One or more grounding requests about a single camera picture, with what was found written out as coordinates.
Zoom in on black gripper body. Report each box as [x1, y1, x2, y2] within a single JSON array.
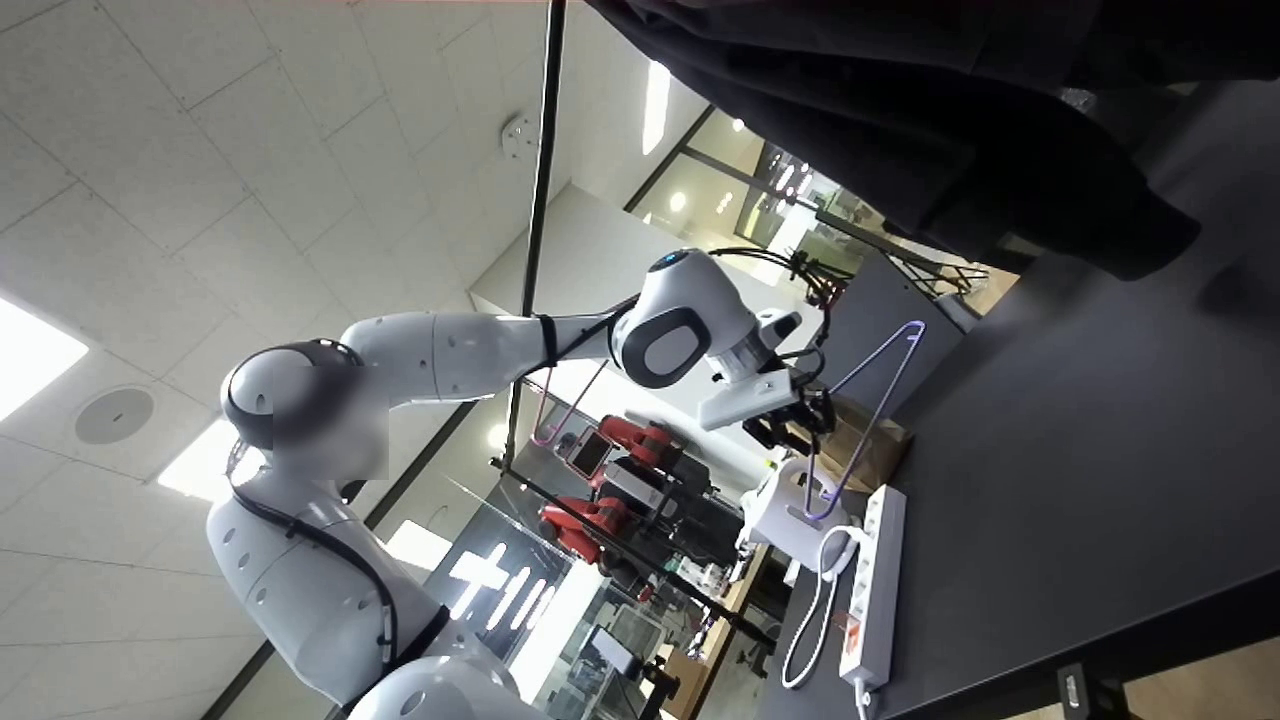
[[744, 387, 809, 455]]

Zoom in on black stand rod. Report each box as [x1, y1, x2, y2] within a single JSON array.
[[501, 0, 571, 471]]

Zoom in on brown cardboard box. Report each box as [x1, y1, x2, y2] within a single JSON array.
[[814, 395, 915, 498]]

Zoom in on white electric kettle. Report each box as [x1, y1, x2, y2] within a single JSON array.
[[736, 452, 856, 580]]

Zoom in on grey partition panel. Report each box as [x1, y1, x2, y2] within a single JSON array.
[[796, 253, 974, 425]]

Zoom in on red chair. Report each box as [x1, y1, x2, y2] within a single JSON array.
[[535, 492, 636, 568], [591, 414, 694, 492]]

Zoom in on white power strip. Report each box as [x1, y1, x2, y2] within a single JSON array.
[[835, 480, 914, 692]]

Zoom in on black cloth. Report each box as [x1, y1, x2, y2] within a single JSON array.
[[583, 0, 1280, 284]]

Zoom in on black table clamp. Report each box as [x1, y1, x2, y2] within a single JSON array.
[[1058, 659, 1132, 720]]

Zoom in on rectangular ceiling light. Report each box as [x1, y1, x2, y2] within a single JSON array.
[[156, 414, 272, 509], [0, 291, 94, 425]]

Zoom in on round ceiling speaker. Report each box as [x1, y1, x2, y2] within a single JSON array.
[[73, 385, 156, 448]]

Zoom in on white power cable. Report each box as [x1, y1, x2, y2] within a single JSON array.
[[777, 521, 874, 696]]

